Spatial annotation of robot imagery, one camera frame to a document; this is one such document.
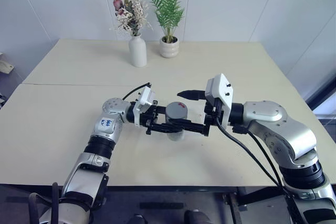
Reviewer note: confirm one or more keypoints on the green palm plant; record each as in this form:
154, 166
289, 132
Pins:
168, 9

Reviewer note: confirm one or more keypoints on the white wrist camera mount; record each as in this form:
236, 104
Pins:
145, 98
221, 87

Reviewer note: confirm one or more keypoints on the dried flower bouquet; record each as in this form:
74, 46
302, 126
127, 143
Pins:
131, 11

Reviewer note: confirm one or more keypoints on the translucent white jar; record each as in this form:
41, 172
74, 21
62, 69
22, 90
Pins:
176, 137

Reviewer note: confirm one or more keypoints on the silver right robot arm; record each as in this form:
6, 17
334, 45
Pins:
286, 132

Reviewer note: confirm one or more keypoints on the black metal table frame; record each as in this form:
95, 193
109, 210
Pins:
168, 189

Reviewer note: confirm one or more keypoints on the white ceramic vase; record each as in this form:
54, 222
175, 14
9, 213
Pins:
137, 53

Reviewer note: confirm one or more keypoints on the large dark rounded shape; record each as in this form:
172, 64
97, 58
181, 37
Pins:
196, 217

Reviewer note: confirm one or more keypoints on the small dark rounded shape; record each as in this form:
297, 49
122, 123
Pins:
137, 219

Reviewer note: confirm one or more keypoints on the dark partition frame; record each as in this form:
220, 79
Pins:
324, 90

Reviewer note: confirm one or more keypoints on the grey round jar lid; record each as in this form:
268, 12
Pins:
176, 110

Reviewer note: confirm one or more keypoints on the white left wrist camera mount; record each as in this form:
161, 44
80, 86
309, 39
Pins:
145, 98

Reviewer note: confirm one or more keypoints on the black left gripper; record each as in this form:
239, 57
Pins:
151, 119

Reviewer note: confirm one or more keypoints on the white ribbed plant pot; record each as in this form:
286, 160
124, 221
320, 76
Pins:
169, 49

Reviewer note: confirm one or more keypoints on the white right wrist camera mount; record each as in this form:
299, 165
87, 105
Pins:
221, 87

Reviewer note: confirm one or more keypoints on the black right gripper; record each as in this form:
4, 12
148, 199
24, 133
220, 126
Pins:
214, 112

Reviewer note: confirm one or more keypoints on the dark floor object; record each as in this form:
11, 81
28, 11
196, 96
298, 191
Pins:
2, 100

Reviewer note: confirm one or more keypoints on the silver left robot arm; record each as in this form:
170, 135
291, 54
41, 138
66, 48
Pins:
86, 166

